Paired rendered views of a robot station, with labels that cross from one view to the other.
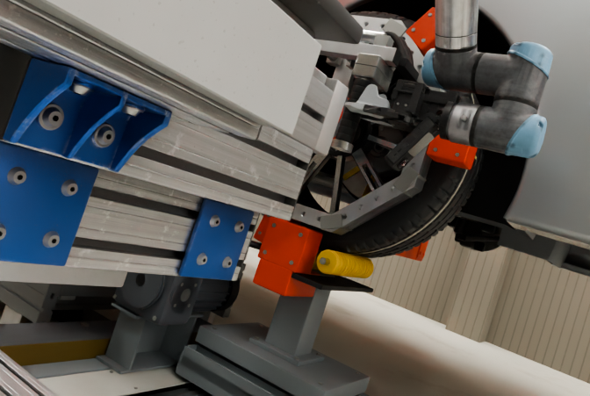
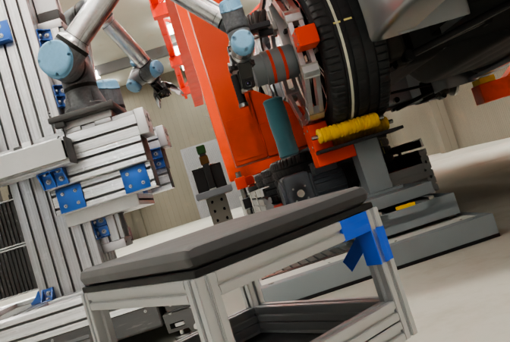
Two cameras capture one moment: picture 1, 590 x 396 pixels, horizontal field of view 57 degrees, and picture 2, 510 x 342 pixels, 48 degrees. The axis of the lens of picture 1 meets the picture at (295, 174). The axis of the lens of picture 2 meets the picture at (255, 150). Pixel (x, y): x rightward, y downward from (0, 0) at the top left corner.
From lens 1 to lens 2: 183 cm
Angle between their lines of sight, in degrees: 54
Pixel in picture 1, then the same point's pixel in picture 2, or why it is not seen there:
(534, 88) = (228, 22)
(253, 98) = (48, 161)
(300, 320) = (362, 172)
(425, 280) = not seen: outside the picture
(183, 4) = (22, 161)
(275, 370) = not seen: hidden behind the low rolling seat
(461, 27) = (209, 19)
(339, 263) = (320, 134)
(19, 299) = not seen: hidden behind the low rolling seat
